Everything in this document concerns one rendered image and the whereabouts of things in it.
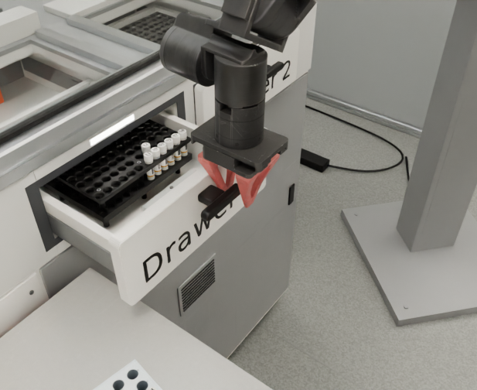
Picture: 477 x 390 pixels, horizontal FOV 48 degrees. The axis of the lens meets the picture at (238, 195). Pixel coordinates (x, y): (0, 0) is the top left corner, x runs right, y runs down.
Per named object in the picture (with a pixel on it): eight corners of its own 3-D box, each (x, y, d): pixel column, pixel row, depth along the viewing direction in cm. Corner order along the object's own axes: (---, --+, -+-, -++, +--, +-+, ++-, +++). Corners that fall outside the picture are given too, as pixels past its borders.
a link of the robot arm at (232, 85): (243, 62, 53) (279, 43, 57) (194, 42, 57) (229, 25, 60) (243, 121, 58) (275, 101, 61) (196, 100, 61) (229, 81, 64)
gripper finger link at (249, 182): (233, 177, 74) (234, 119, 68) (277, 198, 70) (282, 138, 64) (202, 203, 69) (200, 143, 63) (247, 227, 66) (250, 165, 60)
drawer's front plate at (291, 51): (296, 79, 109) (300, 27, 102) (205, 146, 91) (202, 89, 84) (288, 76, 109) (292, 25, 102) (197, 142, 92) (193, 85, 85)
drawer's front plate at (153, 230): (266, 186, 83) (268, 126, 76) (131, 308, 65) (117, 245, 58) (257, 182, 84) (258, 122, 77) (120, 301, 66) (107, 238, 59)
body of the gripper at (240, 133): (221, 123, 69) (221, 70, 64) (289, 151, 65) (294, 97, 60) (189, 146, 65) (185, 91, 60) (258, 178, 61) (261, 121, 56)
